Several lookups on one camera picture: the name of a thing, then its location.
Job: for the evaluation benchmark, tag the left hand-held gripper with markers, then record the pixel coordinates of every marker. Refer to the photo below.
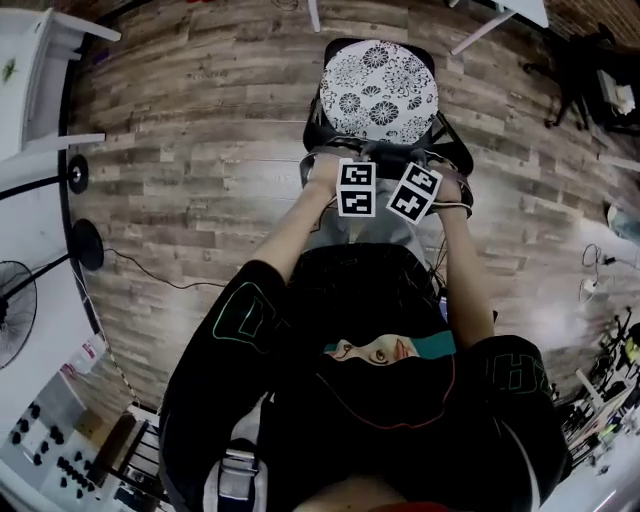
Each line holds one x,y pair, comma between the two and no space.
356,189

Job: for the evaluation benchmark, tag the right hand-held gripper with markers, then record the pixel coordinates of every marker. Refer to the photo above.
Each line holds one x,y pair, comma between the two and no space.
414,192

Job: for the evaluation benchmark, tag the black office chair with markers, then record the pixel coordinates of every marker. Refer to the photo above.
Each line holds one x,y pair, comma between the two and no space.
450,142

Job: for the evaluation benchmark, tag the person's right forearm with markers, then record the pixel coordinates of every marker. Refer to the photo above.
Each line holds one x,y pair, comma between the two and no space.
465,270

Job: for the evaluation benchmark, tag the person's left forearm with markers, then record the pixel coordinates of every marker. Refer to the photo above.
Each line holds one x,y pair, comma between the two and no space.
295,220

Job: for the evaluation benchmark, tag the black swivel chair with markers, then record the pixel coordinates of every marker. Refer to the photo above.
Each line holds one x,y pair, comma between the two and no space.
575,75

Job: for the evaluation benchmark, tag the white desk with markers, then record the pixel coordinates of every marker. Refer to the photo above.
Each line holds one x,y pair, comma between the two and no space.
525,9

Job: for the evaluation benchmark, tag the person's grey trousers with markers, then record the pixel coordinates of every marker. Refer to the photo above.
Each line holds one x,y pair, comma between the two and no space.
340,230

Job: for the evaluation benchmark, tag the floral round seat cushion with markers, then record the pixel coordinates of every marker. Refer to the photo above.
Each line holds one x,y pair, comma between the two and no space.
378,90

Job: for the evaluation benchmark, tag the person's black shirt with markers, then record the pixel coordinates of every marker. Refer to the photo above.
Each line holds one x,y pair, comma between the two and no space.
360,400

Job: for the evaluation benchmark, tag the black round stand base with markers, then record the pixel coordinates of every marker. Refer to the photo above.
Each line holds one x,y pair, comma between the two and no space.
88,245
78,174

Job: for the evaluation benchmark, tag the cluttered equipment rack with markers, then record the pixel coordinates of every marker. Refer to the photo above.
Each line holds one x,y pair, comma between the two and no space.
605,390

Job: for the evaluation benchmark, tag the white shelf unit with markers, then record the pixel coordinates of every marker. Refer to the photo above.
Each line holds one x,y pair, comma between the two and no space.
35,85

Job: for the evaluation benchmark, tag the dark wooden stool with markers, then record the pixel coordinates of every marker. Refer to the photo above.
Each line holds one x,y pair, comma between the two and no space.
127,450

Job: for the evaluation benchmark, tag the black standing fan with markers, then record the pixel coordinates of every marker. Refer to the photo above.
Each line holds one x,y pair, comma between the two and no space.
15,320

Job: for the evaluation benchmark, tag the white board with black knobs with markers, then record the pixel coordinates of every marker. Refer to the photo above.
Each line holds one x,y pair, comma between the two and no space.
40,450

